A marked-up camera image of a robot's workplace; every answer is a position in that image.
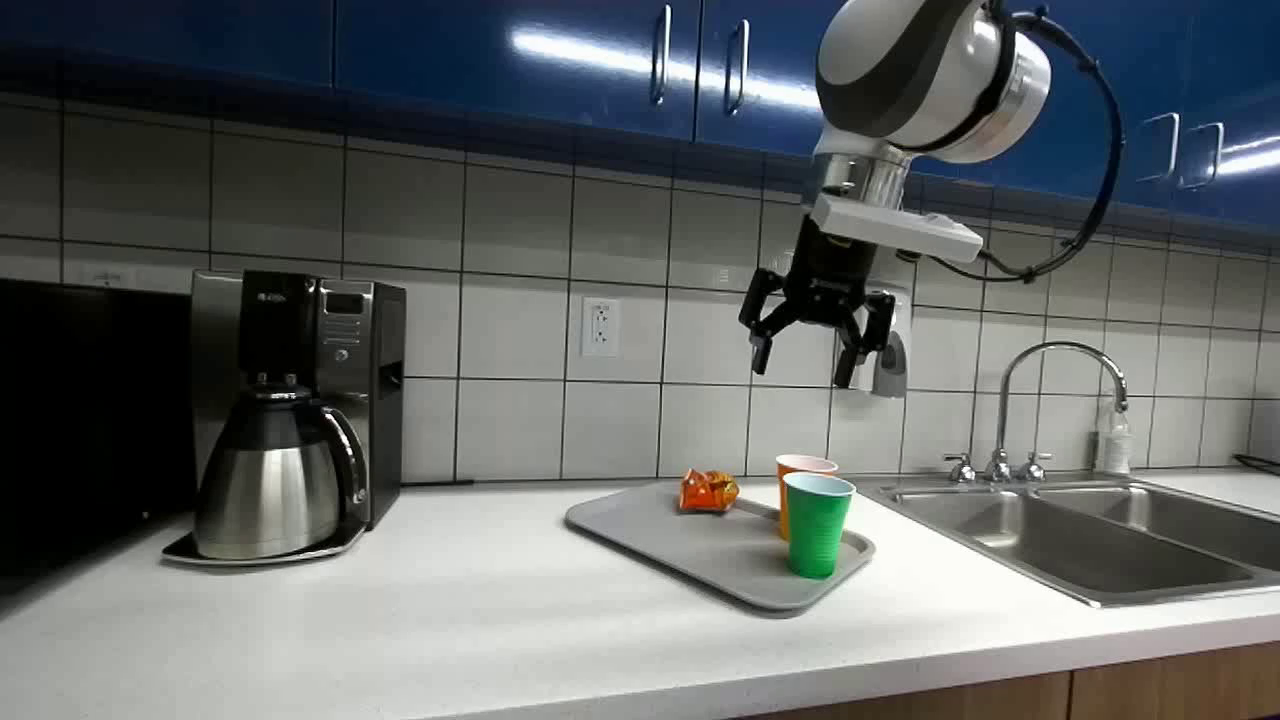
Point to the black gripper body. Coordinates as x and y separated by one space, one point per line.
834 274

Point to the chrome gooseneck faucet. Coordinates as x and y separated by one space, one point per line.
1000 400

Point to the green plastic cup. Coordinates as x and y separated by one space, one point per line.
818 526

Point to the wooden drawer front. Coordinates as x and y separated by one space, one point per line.
1186 685
962 701

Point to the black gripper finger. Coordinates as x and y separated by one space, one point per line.
763 313
865 342

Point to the white wall outlet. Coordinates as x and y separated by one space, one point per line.
603 327

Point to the grey plastic tray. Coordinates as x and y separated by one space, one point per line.
666 532

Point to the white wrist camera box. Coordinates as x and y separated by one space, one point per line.
905 229

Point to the steel black coffee maker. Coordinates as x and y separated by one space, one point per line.
363 363

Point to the stainless steel sink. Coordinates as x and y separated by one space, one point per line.
1104 532

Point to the clear soap bottle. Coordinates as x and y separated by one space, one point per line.
1113 442

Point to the black microwave oven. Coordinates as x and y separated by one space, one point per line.
85 425

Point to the orange plastic cup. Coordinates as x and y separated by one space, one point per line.
799 467

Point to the steel coffee carafe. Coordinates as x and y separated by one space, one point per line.
272 484

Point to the orange cheetos snack bag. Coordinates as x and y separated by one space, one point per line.
709 495

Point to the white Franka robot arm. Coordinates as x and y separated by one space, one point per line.
921 67

